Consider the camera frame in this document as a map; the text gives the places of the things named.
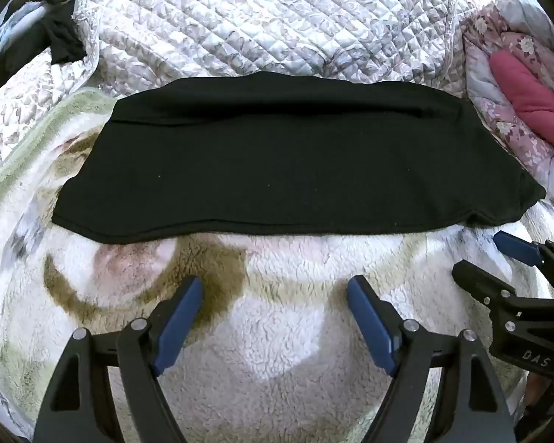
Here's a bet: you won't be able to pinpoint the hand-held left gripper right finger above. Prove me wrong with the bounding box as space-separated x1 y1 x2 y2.
346 274 519 443

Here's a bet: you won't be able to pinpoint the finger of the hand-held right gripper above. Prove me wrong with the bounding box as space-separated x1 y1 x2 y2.
452 259 519 309
492 230 554 302

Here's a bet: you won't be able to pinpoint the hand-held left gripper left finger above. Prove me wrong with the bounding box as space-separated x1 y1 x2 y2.
32 275 206 443

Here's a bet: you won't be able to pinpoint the black pants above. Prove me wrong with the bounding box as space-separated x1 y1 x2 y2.
52 71 548 245

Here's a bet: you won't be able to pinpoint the person's right hand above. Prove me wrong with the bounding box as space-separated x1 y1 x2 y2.
525 373 544 408

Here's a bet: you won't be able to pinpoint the white printed fleece blanket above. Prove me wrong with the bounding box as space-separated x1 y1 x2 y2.
0 87 554 443

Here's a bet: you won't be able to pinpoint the pink floral comforter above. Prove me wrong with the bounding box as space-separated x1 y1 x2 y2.
461 0 554 210

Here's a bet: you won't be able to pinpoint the pink cloth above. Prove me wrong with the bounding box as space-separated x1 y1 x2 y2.
488 51 554 154

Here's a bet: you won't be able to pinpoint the dark clothes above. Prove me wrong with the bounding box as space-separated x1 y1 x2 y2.
0 0 88 94

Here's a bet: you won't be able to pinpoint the quilted leaf-print bedspread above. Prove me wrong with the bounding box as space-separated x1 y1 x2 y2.
0 0 472 188

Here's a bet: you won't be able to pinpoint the light blue cloth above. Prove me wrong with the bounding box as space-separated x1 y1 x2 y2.
0 2 44 85

